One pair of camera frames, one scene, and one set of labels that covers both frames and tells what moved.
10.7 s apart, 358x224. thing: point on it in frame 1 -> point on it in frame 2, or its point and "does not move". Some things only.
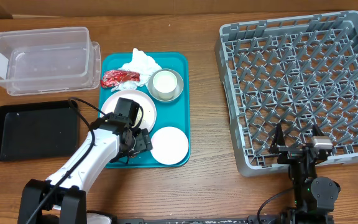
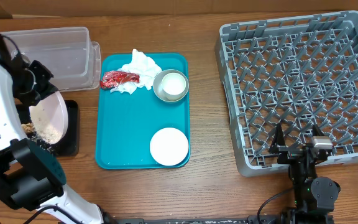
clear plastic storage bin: (30, 61) does not move
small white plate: (169, 145) does not move
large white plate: (150, 114) -> (49, 117)
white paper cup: (165, 83) -> (173, 86)
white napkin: (140, 63) does not move
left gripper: (144, 142) -> (48, 88)
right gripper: (295, 149) does not move
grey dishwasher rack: (298, 72) does not move
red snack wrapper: (113, 78) does not move
